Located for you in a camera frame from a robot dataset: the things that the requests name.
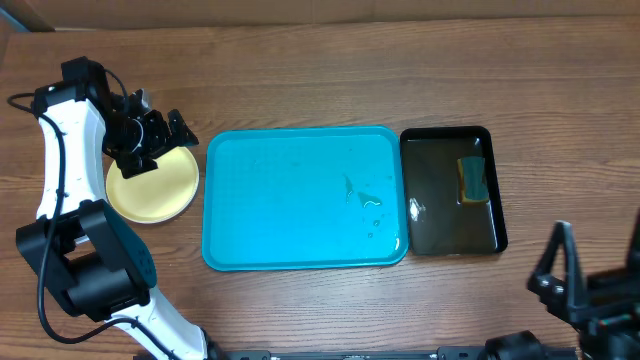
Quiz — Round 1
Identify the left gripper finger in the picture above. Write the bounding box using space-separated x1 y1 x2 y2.
166 109 199 148
130 89 152 114

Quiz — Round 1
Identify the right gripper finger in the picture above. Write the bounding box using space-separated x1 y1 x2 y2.
529 221 586 310
626 214 640 273

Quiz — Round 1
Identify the yellow plate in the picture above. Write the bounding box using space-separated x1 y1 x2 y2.
106 147 200 224

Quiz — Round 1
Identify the green yellow sponge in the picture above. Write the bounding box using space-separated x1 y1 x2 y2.
457 156 489 204

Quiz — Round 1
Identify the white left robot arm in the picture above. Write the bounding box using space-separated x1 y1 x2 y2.
16 82 224 359

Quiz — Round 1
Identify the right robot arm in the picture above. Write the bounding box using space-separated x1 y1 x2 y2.
478 221 639 360

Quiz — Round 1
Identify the teal plastic tray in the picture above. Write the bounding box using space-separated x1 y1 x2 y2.
201 125 409 272

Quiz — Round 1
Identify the black water tray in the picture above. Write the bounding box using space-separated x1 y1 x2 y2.
400 126 508 256

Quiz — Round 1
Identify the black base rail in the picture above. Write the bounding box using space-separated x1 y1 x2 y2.
223 346 496 360

